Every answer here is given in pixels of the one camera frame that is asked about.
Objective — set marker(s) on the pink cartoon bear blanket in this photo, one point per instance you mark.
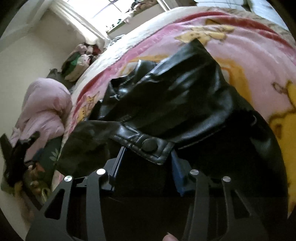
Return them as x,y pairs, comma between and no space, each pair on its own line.
253,58

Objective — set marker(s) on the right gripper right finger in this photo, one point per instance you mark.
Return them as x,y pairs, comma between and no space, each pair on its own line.
216,209

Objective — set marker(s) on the clothes on window sill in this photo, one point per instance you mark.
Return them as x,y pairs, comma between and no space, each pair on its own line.
137,7

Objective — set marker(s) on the pink rolled duvet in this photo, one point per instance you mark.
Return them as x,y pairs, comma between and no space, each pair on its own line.
46,107

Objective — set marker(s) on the beige bed sheet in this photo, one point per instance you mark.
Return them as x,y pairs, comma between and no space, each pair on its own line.
130,40

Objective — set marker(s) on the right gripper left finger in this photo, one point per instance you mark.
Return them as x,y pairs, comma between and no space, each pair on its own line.
82,208

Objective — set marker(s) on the dark floral pillow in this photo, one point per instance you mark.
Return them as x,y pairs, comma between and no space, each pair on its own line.
46,158

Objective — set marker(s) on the black leather jacket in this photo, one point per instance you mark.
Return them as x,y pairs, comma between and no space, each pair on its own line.
184,105

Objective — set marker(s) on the folded clothes pile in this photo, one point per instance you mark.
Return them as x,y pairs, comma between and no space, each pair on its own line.
79,61

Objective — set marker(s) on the person's thumb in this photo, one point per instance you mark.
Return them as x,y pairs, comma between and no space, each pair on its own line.
169,237

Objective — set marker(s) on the cream window curtain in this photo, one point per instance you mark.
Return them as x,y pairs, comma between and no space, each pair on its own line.
92,32

